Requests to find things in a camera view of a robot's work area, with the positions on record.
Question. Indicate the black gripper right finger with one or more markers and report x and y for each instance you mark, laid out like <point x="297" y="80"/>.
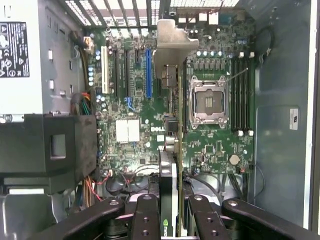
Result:
<point x="207" y="225"/>

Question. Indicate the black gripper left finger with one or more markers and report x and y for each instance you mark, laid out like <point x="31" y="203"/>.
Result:
<point x="146" y="220"/>

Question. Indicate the round coin battery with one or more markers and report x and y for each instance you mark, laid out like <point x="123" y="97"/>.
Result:
<point x="234" y="159"/>

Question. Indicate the green Dell motherboard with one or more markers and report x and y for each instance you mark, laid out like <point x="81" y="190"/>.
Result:
<point x="215" y="145"/>

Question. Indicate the silver chipset heatsink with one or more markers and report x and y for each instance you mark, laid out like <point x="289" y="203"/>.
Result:
<point x="127" y="131"/>

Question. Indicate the grey metal disk bay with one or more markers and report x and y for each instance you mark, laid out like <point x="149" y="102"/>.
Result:
<point x="25" y="215"/>

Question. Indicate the metal CPU socket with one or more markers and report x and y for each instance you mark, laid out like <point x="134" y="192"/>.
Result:
<point x="208" y="100"/>

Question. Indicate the black plastic air shroud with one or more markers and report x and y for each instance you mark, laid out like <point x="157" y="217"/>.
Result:
<point x="30" y="150"/>

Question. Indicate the blue expansion slot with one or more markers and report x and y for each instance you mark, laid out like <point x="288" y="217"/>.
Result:
<point x="149" y="75"/>

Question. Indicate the black expansion slot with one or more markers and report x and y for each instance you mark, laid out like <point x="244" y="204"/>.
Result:
<point x="115" y="75"/>
<point x="126" y="75"/>

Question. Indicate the thin socket locking lever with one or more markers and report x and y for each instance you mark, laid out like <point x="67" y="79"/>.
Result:
<point x="238" y="73"/>

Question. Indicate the dark grey PC case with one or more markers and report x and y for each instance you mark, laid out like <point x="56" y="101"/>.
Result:
<point x="280" y="87"/>

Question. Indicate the white expansion slot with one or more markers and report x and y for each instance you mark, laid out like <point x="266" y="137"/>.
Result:
<point x="105" y="70"/>

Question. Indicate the grey power supply unit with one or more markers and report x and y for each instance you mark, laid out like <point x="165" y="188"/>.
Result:
<point x="25" y="95"/>

